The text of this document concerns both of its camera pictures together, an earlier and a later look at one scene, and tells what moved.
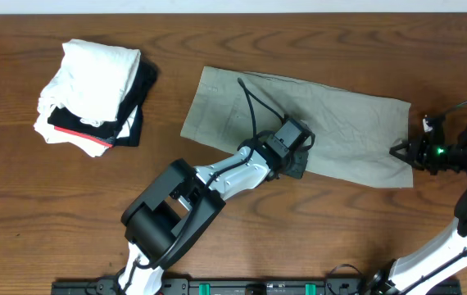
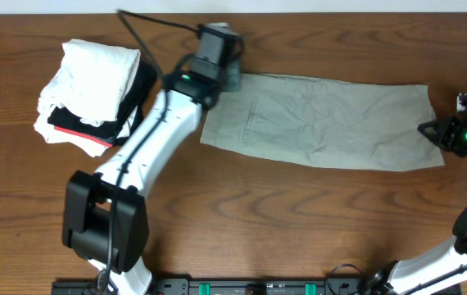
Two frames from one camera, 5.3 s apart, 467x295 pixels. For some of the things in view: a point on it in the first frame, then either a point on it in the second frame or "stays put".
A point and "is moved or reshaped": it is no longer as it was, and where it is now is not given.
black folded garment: x=145 y=78 stays put
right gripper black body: x=434 y=156 to x=464 y=138
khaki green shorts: x=354 y=133 is moved or reshaped
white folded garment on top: x=92 y=82 stays put
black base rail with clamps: x=223 y=287 stays put
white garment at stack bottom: x=53 y=134 stays put
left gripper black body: x=297 y=165 to x=232 y=76
